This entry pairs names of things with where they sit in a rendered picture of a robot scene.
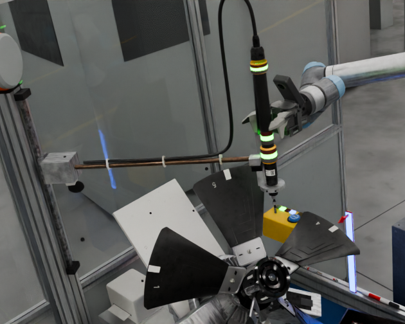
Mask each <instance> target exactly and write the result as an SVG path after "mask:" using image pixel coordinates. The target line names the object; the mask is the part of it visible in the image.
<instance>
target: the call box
mask: <svg viewBox="0 0 405 324"><path fill-rule="evenodd" d="M276 212H277V213H275V211H274V207H273V208H271V209H270V210H269V211H267V212H265V213H264V221H263V235H264V236H267V237H269V238H271V239H274V240H277V241H279V242H281V243H284V242H285V241H286V239H287V237H288V236H289V235H290V234H291V232H292V230H293V229H294V227H295V225H296V224H297V222H298V221H296V222H292V221H290V220H289V216H290V215H292V214H291V213H289V212H288V213H287V212H286V211H282V210H280V208H279V209H276Z"/></svg>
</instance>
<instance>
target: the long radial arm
mask: <svg viewBox="0 0 405 324"><path fill-rule="evenodd" d="M227 317H228V316H227V314H226V313H225V312H224V310H223V309H222V308H221V305H220V304H219V302H218V300H217V298H216V297H213V298H211V299H210V300H208V301H206V302H204V303H202V304H200V306H198V307H197V308H196V309H194V310H191V311H190V312H189V313H188V314H186V315H185V316H183V317H182V318H181V319H179V320H178V321H176V322H175V323H174V324H221V323H222V322H223V321H224V320H225V319H226V318H227Z"/></svg>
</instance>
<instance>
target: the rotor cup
mask: <svg viewBox="0 0 405 324"><path fill-rule="evenodd" d="M243 267H246V268H247V269H246V273H245V276H244V279H243V281H242V283H241V286H240V288H239V290H238V293H237V294H231V295H232V297H233V299H234V301H235V302H236V304H237V305H238V306H239V307H241V308H242V309H244V310H246V311H248V310H249V308H250V305H251V299H252V296H254V298H256V301H257V303H258V306H259V308H260V311H262V310H264V309H266V308H267V307H268V306H269V305H270V304H271V302H272V301H273V300H276V299H278V298H281V297H282V296H284V295H285V294H286V293H287V291H288V290H289V287H290V284H291V278H290V274H289V271H288V269H287V268H286V266H285V265H284V263H283V262H281V261H280V260H279V259H277V258H275V257H271V256H267V257H264V258H261V259H260V260H257V261H256V262H254V263H251V264H248V265H245V266H243ZM271 273H273V274H274V275H275V277H276V279H275V280H274V281H271V280H270V279H269V275H270V274H271ZM251 275H253V277H252V278H250V279H248V277H249V276H251ZM265 297H268V298H267V299H265V300H261V299H262V298H265Z"/></svg>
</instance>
